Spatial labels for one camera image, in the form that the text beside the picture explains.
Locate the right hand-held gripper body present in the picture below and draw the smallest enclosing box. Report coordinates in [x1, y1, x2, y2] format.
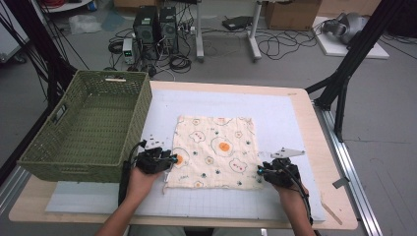
[262, 147, 306, 190]

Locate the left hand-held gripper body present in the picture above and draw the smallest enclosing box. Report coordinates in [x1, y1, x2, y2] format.
[135, 135, 171, 175]

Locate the cream egg print cloth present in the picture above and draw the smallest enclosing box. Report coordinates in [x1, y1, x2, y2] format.
[162, 114, 266, 195]

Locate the green woven basket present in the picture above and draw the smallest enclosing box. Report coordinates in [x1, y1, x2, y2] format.
[17, 69, 153, 184]

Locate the person's right hand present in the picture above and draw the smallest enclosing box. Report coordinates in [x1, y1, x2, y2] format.
[272, 183, 310, 204]

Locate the person's left hand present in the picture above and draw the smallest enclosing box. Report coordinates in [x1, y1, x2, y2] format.
[126, 165, 163, 205]

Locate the white foam mat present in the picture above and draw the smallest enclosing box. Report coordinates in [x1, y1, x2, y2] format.
[44, 88, 327, 222]

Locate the grey tape piece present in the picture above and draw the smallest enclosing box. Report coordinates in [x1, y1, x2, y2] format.
[331, 176, 351, 190]

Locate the wooden stick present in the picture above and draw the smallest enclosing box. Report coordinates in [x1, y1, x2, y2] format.
[321, 200, 344, 226]

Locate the person's clothing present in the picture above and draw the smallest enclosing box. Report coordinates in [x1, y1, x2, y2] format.
[127, 225, 270, 236]

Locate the white power supply box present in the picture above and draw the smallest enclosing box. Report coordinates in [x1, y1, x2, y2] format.
[121, 37, 137, 65]

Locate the white desk leg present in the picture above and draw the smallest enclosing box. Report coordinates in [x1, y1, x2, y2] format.
[247, 0, 263, 62]
[195, 0, 206, 64]

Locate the black metal stand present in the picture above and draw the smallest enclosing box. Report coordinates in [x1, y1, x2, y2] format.
[0, 0, 79, 110]
[304, 0, 408, 143]

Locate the black computer tower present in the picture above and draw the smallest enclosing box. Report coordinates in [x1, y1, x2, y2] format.
[159, 6, 180, 55]
[132, 5, 160, 61]

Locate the white floor board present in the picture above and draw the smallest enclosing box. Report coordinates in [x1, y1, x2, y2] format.
[312, 16, 390, 60]

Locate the black flat device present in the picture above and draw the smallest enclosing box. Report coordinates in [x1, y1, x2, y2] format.
[221, 15, 254, 31]

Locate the clear plastic bag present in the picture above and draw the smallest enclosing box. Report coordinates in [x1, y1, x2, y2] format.
[68, 13, 103, 35]

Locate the flat cardboard box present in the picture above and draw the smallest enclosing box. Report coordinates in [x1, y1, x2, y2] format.
[112, 0, 159, 10]

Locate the grey rounded machine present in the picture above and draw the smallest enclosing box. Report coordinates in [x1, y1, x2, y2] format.
[322, 12, 370, 45]

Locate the white cabinet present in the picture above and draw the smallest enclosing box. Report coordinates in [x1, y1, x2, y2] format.
[0, 9, 30, 64]

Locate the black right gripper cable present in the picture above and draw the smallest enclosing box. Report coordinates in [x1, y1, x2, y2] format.
[284, 162, 315, 226]

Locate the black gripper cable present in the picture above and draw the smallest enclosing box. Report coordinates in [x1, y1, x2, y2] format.
[284, 162, 315, 226]
[118, 140, 148, 207]

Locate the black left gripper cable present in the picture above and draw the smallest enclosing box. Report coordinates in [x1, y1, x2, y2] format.
[118, 140, 148, 207]

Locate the aluminium rail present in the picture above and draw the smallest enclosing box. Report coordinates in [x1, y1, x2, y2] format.
[314, 101, 384, 236]
[0, 165, 31, 211]

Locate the coiled black cable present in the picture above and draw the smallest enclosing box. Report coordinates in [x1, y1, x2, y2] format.
[169, 53, 193, 75]

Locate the tangle of black cables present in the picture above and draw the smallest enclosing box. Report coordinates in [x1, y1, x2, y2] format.
[255, 29, 320, 61]

